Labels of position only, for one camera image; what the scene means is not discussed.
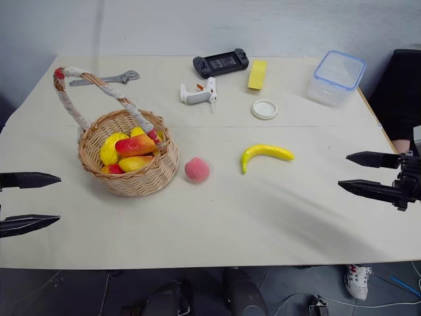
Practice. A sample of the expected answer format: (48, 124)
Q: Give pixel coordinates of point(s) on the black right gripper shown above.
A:
(409, 181)

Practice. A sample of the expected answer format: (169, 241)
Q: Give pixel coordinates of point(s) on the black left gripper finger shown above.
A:
(29, 180)
(26, 224)

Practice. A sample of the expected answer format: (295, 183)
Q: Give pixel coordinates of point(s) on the person in black clothes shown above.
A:
(401, 98)

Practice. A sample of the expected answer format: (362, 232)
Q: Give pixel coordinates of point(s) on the small red yellow mango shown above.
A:
(112, 169)

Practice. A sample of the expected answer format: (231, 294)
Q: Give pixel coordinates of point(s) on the yellow lemon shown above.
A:
(109, 148)

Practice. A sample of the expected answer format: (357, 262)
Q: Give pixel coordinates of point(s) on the clear container with blue lid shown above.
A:
(333, 79)

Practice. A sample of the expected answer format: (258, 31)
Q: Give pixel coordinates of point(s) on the yellow mango with red blush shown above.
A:
(133, 163)

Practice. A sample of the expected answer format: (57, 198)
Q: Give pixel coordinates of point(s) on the white red sneaker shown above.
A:
(356, 279)

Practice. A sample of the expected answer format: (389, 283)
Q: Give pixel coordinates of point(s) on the large red yellow mango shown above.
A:
(136, 147)

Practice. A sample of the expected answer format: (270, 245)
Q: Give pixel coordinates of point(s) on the yellow banana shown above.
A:
(263, 150)

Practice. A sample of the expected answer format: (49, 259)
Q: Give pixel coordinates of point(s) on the white round lid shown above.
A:
(264, 109)

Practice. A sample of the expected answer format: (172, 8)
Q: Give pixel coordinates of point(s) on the grey adjustable wrench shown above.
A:
(125, 78)

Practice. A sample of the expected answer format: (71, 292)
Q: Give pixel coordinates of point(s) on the small dark floor device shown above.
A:
(318, 306)

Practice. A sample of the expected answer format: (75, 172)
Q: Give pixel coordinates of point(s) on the yellow sponge block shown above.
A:
(257, 75)

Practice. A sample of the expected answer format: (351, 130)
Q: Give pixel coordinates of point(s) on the dark rounded shape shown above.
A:
(171, 299)
(243, 293)

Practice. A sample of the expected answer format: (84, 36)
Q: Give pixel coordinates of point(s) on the pink peach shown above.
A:
(196, 169)

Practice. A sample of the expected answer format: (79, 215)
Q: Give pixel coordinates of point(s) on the white glue gun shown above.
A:
(199, 94)

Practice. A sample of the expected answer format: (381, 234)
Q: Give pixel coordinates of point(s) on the black handheld game console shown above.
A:
(220, 62)

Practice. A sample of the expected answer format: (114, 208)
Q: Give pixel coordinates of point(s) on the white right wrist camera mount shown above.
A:
(417, 138)

